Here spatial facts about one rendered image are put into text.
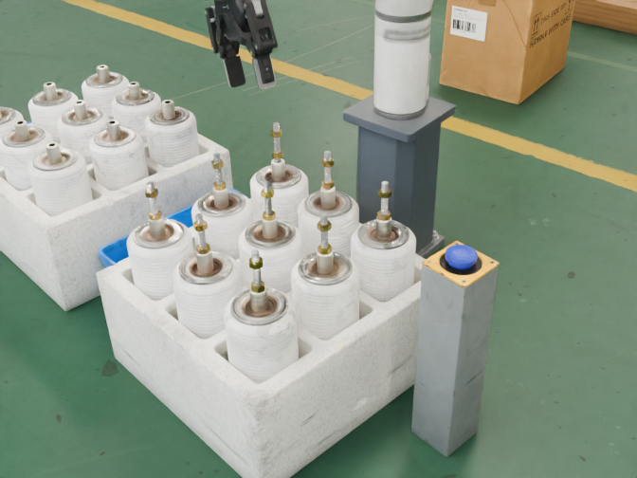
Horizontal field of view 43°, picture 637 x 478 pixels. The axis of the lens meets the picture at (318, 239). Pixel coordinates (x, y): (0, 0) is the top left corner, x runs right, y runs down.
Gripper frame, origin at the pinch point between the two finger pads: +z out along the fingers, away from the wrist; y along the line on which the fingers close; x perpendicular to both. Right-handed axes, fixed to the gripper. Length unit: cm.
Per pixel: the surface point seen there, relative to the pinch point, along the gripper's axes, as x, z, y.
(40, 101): -14, 2, -72
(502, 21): 99, 10, -66
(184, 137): 6, 13, -50
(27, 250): -27, 25, -56
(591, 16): 160, 20, -95
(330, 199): 13.5, 21.7, -11.7
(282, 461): -10, 50, 3
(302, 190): 13.3, 21.3, -20.4
